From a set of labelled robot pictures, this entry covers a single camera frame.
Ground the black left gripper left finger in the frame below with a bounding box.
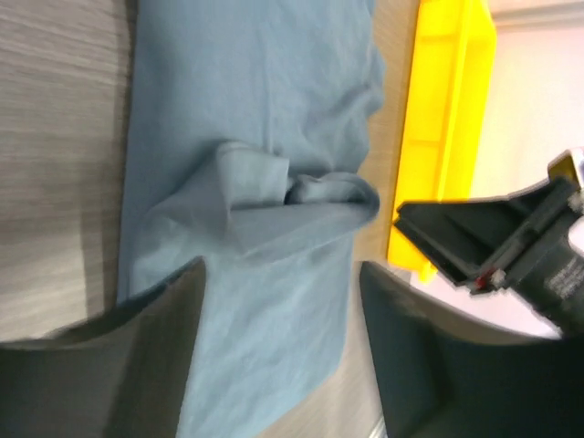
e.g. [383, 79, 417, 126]
[1, 258, 206, 437]

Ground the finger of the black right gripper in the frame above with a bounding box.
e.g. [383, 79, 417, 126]
[394, 177, 578, 287]

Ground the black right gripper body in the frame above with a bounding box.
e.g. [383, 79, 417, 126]
[474, 182, 583, 336]

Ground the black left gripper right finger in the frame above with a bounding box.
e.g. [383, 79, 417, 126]
[359, 262, 583, 437]

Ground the blue-grey t-shirt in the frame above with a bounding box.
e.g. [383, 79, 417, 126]
[118, 1, 384, 437]

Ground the yellow plastic tray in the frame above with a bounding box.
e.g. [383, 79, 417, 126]
[386, 0, 498, 287]

